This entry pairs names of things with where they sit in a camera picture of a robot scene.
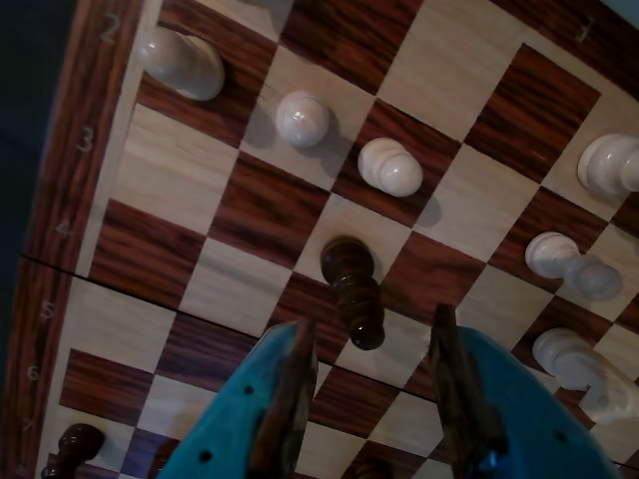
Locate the folding wooden chessboard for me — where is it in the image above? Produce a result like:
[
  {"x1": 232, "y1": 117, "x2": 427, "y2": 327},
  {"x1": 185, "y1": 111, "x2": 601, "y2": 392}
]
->
[{"x1": 9, "y1": 0, "x2": 639, "y2": 479}]

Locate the dark brown chess pawn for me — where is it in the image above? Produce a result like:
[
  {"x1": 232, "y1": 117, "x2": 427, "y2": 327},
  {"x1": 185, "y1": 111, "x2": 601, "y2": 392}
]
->
[
  {"x1": 319, "y1": 237, "x2": 386, "y2": 351},
  {"x1": 39, "y1": 422, "x2": 107, "y2": 479},
  {"x1": 149, "y1": 437, "x2": 175, "y2": 475}
]

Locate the turquoise gripper finger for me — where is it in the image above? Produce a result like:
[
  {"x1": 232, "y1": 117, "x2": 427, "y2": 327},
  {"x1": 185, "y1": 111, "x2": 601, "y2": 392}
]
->
[
  {"x1": 159, "y1": 316, "x2": 320, "y2": 479},
  {"x1": 427, "y1": 302, "x2": 624, "y2": 479}
]

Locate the dark grey desk mat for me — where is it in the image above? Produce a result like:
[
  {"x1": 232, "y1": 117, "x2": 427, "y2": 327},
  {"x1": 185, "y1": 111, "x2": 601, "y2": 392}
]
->
[{"x1": 0, "y1": 0, "x2": 79, "y2": 479}]

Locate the white chess knight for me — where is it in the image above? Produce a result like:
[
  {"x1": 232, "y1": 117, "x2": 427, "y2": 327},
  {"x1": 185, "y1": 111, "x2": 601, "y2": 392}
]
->
[{"x1": 531, "y1": 326, "x2": 639, "y2": 426}]

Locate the white chess king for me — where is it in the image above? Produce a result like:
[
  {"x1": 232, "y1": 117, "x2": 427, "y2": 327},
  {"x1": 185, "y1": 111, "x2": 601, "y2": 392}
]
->
[{"x1": 577, "y1": 133, "x2": 639, "y2": 196}]

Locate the white chess pawn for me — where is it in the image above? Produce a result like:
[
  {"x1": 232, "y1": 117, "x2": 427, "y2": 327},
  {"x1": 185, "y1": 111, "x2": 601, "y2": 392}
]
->
[
  {"x1": 356, "y1": 137, "x2": 424, "y2": 196},
  {"x1": 275, "y1": 89, "x2": 331, "y2": 150},
  {"x1": 523, "y1": 231, "x2": 624, "y2": 302},
  {"x1": 135, "y1": 25, "x2": 227, "y2": 103}
]

